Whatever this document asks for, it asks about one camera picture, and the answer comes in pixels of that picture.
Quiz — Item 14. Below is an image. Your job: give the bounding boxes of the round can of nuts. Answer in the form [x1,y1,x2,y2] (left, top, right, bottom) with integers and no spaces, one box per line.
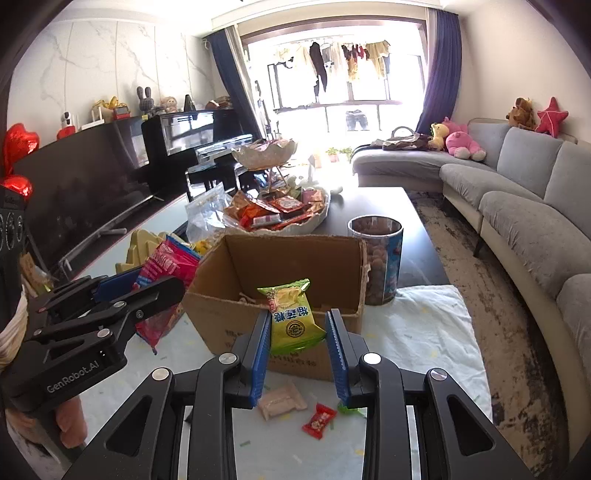
[347,216,404,306]

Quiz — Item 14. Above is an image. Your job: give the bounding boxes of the yellow plush toy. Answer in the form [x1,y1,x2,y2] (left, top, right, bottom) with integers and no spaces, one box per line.
[428,122,448,151]

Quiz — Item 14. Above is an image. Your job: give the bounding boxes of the black curved television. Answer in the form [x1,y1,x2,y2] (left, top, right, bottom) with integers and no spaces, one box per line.
[11,115,160,278]

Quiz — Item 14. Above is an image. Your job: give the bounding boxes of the pink red snack packet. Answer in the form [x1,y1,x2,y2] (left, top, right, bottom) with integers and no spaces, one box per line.
[134,235,201,349]

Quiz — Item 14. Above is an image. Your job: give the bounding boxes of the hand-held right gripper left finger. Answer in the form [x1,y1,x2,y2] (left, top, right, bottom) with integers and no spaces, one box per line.
[62,310,274,480]

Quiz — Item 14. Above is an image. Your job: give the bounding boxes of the light blue table cloth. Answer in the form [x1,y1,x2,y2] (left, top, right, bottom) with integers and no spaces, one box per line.
[88,258,492,480]

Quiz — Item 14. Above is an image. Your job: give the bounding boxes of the green chip snack packet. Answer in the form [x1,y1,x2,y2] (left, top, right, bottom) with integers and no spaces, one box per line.
[257,278,326,356]

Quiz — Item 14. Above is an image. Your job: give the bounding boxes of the patterned floor rug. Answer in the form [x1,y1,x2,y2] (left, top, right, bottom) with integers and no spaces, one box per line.
[409,189,575,464]

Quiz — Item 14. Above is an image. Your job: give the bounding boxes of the small red candy packet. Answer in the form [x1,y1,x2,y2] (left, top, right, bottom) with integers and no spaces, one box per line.
[302,403,338,440]

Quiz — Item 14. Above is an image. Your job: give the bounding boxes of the pink plush toy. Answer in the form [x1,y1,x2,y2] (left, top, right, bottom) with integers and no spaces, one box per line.
[443,117,486,162]

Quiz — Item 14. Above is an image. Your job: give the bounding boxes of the dark blue curtain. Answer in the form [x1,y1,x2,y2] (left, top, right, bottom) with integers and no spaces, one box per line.
[416,9,462,137]
[203,25,273,141]

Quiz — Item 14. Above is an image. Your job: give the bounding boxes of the clear container with yellow lid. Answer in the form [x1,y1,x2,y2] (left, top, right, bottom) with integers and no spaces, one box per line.
[115,230,167,278]

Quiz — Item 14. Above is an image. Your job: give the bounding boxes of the red foil balloon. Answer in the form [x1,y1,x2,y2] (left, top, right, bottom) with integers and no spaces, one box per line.
[2,122,40,178]
[0,175,34,200]

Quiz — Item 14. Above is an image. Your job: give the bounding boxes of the clear zip plastic bag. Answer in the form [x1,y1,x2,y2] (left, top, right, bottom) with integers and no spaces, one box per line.
[185,182,232,245]

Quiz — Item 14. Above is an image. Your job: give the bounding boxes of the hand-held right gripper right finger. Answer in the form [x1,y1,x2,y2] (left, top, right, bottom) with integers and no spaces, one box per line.
[324,307,536,480]

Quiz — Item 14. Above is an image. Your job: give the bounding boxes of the pile of snack packets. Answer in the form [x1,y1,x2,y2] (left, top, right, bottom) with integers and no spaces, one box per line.
[226,189,324,232]

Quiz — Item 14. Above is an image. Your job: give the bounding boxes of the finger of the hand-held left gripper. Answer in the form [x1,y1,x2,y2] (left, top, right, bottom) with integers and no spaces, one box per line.
[30,270,140,319]
[25,276,186,357]

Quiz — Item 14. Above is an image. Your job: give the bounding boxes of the white tiered bowl stand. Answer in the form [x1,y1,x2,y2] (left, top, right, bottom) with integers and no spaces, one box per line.
[224,138,331,236]

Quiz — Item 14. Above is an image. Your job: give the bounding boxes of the beige snack packet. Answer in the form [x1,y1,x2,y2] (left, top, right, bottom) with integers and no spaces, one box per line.
[257,379,308,421]

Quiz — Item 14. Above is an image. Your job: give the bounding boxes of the white television cabinet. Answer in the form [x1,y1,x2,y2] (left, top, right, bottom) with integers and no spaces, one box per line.
[60,190,197,282]

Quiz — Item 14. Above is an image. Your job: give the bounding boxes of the person's left hand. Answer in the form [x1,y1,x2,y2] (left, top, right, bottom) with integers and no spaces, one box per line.
[54,396,88,445]

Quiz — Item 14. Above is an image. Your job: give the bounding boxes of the brown cardboard box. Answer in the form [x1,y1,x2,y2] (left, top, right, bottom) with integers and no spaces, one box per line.
[182,233,368,381]

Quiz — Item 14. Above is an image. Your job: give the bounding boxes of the black upright piano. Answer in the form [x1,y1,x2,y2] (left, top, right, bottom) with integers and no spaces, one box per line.
[141,108,259,195]

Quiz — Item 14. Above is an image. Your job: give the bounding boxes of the yellow toy ornaments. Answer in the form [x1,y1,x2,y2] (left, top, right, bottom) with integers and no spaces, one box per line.
[90,97,132,123]

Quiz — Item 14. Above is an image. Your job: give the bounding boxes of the hanging laundry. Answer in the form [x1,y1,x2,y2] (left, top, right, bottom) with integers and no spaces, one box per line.
[272,41,393,104]

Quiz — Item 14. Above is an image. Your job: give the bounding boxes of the bag on sofa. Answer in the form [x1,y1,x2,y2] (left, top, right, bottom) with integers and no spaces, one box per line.
[369,127,430,152]

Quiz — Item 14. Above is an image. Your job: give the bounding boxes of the red star plush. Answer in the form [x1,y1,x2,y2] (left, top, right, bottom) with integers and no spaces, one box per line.
[536,97,570,138]

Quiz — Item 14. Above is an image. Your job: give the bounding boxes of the grey corner sofa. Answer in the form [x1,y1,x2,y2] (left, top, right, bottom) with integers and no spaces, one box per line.
[352,117,591,444]

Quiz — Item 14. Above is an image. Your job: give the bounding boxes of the brown lion plush toy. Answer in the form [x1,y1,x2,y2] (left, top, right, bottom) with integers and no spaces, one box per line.
[505,97,539,132]

